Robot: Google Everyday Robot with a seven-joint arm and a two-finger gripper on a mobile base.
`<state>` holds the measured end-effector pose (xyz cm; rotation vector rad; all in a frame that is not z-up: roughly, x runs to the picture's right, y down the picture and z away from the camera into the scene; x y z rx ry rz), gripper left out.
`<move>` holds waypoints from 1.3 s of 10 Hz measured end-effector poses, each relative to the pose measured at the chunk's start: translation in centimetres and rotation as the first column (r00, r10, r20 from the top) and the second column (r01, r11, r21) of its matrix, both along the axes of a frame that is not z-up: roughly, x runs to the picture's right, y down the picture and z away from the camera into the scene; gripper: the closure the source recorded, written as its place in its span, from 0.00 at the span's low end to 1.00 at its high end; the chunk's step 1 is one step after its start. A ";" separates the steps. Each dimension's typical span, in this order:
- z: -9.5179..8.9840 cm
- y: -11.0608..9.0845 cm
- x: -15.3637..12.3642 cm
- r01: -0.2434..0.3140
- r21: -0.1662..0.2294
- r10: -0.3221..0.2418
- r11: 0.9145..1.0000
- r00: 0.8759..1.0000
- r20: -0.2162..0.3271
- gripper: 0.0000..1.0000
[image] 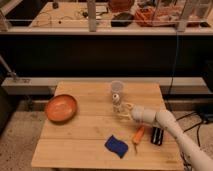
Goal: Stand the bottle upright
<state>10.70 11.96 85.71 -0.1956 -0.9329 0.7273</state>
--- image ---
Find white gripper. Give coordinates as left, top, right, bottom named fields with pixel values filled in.
left=118, top=103, right=156, bottom=124

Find orange plastic crate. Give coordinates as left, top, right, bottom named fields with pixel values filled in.
left=134, top=7, right=201, bottom=28

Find black floor cables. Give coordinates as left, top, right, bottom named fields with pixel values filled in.
left=174, top=106, right=213, bottom=158

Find blue hanging cable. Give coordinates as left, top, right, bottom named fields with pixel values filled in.
left=166, top=31, right=181, bottom=101

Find orange wooden bowl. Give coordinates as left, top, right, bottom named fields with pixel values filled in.
left=44, top=94, right=77, bottom=122

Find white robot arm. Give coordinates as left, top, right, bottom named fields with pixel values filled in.
left=114, top=103, right=213, bottom=171

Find blue sponge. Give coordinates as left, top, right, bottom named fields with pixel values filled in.
left=104, top=135, right=129, bottom=158

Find clear plastic bottle white cap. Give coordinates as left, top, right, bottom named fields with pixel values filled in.
left=112, top=94, right=121, bottom=113

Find light wooden table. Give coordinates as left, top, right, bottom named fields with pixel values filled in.
left=31, top=82, right=183, bottom=171

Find black rectangular box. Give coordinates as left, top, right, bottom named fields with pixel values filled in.
left=151, top=127, right=164, bottom=146

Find orange carrot toy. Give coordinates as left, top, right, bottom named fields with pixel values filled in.
left=132, top=126, right=145, bottom=149

